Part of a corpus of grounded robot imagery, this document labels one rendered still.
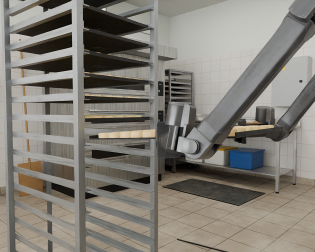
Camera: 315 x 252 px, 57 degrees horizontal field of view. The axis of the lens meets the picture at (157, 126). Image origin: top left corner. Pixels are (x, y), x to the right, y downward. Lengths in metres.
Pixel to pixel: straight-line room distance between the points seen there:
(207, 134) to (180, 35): 5.49
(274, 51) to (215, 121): 0.19
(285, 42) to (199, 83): 5.02
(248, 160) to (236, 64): 1.74
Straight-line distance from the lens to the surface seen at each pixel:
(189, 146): 0.66
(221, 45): 5.49
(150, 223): 1.57
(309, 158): 4.80
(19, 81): 1.62
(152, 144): 1.47
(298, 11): 0.65
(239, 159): 4.50
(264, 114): 1.24
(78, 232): 1.24
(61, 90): 3.89
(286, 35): 0.66
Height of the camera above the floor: 1.08
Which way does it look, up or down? 3 degrees down
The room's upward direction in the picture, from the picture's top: straight up
